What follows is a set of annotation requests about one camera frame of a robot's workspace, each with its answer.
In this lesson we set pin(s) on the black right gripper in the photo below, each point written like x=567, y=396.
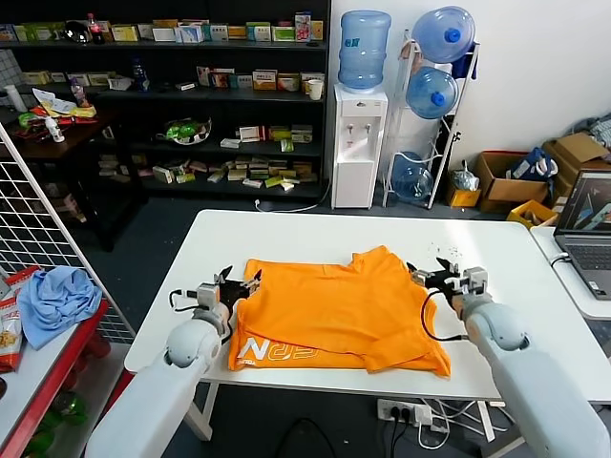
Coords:
x=444, y=282

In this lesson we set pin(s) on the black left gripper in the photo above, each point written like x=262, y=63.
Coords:
x=233, y=293

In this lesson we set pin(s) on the orange t-shirt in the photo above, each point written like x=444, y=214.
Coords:
x=324, y=315

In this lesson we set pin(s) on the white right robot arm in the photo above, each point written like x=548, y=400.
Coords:
x=534, y=372

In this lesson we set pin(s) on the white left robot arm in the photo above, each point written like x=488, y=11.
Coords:
x=157, y=391

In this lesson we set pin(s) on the grey blue clothes pile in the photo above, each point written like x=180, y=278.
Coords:
x=599, y=129

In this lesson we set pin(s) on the small dark crumbs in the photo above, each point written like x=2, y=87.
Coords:
x=451, y=249

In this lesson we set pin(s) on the small yellow box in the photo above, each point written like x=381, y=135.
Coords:
x=463, y=198

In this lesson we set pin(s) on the blue capped water jug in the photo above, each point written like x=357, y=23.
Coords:
x=410, y=179
x=439, y=33
x=429, y=93

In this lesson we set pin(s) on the grey plastic bag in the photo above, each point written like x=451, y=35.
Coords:
x=465, y=180

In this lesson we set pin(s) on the open brown cardboard box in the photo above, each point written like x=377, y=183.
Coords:
x=496, y=191

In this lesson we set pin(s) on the white metal jug rack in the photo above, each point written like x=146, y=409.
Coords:
x=441, y=167

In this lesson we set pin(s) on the yellow plastic bin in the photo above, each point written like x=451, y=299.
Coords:
x=520, y=212

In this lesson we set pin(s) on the large white table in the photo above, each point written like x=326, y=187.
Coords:
x=334, y=229

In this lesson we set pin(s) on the small white side table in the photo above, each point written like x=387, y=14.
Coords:
x=544, y=243

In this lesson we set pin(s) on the white water dispenser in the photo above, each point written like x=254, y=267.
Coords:
x=353, y=172

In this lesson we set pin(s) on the small black clamp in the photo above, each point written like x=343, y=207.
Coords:
x=456, y=138

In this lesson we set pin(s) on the blue shopping bag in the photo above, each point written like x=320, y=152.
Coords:
x=525, y=167

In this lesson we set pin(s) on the white power strip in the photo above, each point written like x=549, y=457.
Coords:
x=406, y=411

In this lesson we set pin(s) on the white box red stripe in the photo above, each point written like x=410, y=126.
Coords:
x=251, y=134

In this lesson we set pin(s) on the green yellow medicine box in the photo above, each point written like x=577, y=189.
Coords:
x=280, y=133

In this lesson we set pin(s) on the dark red round container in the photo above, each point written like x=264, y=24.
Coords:
x=98, y=348

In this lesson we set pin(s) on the green white bowl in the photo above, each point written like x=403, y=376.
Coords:
x=183, y=131

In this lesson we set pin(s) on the grey laptop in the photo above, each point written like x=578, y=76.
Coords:
x=587, y=210

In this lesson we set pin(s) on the light blue crumpled cloth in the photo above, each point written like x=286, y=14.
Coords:
x=57, y=300

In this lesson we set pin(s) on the black shelving unit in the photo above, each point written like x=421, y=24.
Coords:
x=219, y=97

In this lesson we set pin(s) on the tan cardboard box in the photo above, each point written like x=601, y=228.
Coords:
x=573, y=148

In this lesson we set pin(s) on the teal white medicine box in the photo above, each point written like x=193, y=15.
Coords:
x=243, y=82

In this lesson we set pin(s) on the yellow orange medicine box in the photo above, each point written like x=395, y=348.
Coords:
x=265, y=81

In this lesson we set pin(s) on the white paper cup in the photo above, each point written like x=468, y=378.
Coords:
x=314, y=89

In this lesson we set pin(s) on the pink white medicine box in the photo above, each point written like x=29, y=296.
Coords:
x=203, y=77

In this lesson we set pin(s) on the dark blue hanging cloth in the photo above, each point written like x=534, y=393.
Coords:
x=464, y=64

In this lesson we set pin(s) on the green plastic bottle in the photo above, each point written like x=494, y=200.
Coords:
x=71, y=408

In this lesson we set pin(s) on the dark wooden table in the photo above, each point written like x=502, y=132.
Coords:
x=76, y=138

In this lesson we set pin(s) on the red white snack packet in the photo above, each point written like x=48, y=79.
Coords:
x=21, y=279

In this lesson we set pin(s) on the dark blue drink bottle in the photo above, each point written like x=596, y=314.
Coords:
x=140, y=76

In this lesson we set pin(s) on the yellow snack packet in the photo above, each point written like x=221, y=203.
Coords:
x=82, y=112

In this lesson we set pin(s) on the red edged white cart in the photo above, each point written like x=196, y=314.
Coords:
x=28, y=381

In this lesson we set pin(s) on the blue water jug with label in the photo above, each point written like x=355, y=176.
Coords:
x=364, y=47

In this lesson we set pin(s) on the red white snack bag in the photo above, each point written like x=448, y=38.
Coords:
x=9, y=334

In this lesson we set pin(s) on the small white bottle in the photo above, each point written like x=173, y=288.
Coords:
x=55, y=130

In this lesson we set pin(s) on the pink purple drink bottle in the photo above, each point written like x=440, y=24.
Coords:
x=78, y=95

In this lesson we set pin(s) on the white blue medicine box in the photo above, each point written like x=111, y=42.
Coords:
x=188, y=34

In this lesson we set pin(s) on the white orange snack bag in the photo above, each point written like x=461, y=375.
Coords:
x=50, y=102

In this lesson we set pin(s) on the pink cartoon box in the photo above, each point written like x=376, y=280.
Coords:
x=302, y=27

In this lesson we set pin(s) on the cola bottle red cap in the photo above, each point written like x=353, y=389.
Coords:
x=96, y=31

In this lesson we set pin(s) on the white paper roll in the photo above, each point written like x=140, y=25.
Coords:
x=13, y=95

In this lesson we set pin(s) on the black shiny helmet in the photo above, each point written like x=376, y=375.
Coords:
x=76, y=33

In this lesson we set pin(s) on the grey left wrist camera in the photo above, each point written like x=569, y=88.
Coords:
x=208, y=296

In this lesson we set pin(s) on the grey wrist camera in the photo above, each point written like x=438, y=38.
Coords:
x=474, y=281
x=208, y=296

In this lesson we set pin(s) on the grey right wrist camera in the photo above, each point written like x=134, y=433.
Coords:
x=474, y=281

